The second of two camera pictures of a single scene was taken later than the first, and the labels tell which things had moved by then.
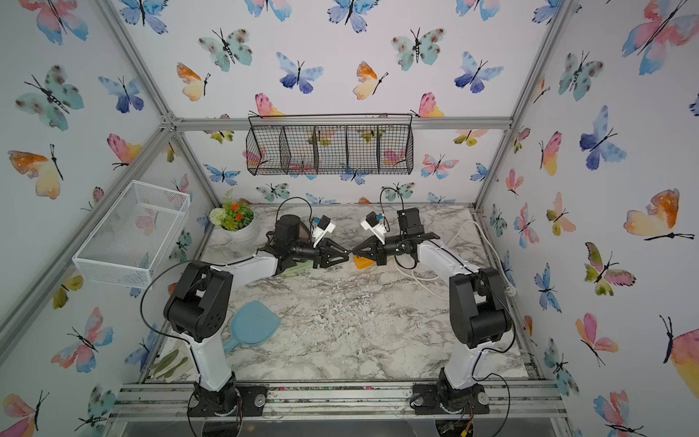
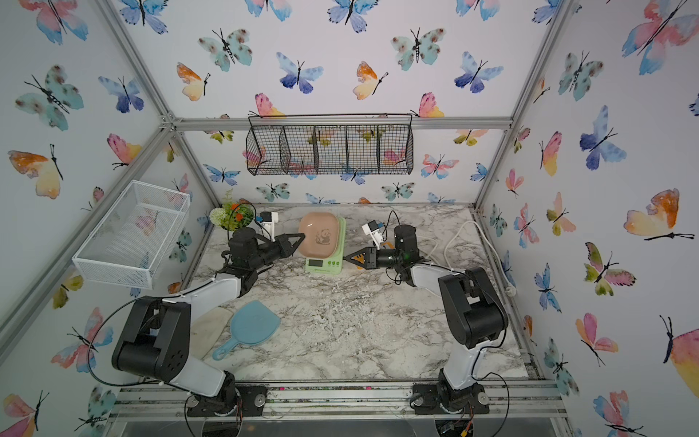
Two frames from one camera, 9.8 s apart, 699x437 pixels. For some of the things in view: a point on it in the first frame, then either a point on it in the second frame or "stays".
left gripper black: x=323 y=262 → x=283 y=244
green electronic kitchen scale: x=299 y=267 → x=330 y=265
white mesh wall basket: x=129 y=241 stays
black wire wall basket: x=330 y=144 stays
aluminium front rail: x=505 y=400 stays
